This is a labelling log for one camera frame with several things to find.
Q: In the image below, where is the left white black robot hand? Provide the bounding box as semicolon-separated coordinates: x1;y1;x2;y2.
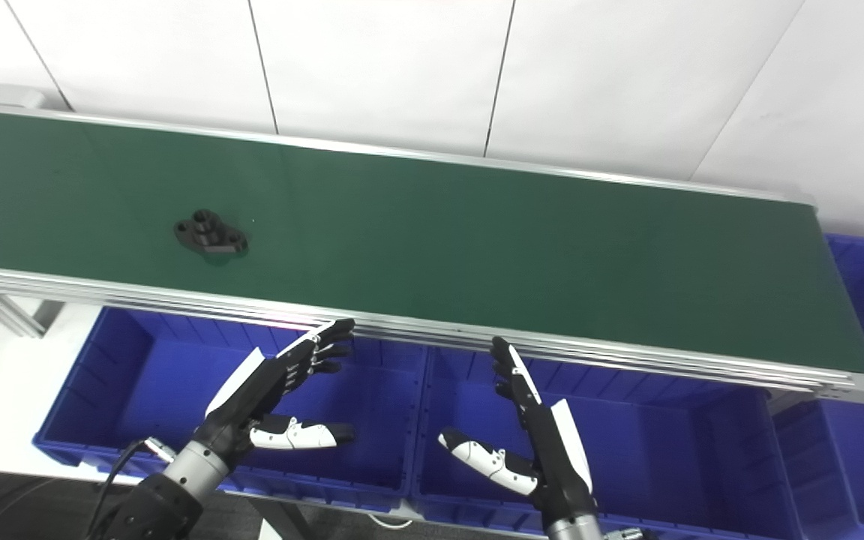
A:
193;318;356;472

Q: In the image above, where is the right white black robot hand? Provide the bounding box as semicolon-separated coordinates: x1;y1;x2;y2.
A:
438;337;599;524

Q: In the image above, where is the black machined part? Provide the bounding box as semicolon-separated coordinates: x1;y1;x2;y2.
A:
174;209;249;259

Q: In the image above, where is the green conveyor belt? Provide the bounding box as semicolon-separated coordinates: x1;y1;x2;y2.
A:
0;107;864;376
0;82;864;407

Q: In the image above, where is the aluminium conveyor support leg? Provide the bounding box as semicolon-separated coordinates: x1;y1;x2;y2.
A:
0;288;52;339

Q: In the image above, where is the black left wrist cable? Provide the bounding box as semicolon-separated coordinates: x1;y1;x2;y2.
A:
91;438;178;540

